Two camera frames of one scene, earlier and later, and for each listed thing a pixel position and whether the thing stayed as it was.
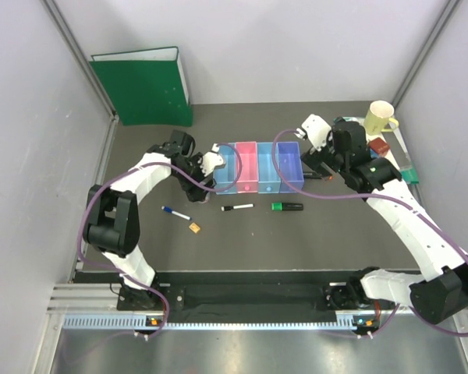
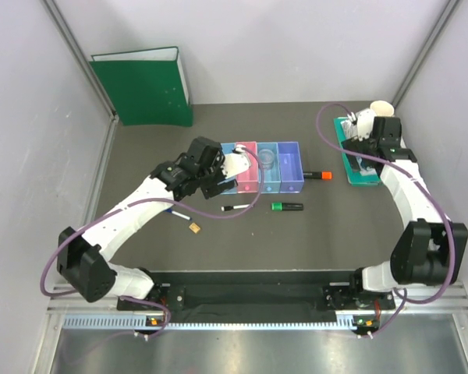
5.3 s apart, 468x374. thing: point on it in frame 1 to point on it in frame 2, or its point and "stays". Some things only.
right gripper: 317,160 to 355,144
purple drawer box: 289,162 stays
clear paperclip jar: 207,199 to 266,158
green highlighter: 285,206 stays
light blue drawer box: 268,181 stays
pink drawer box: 248,180 stays
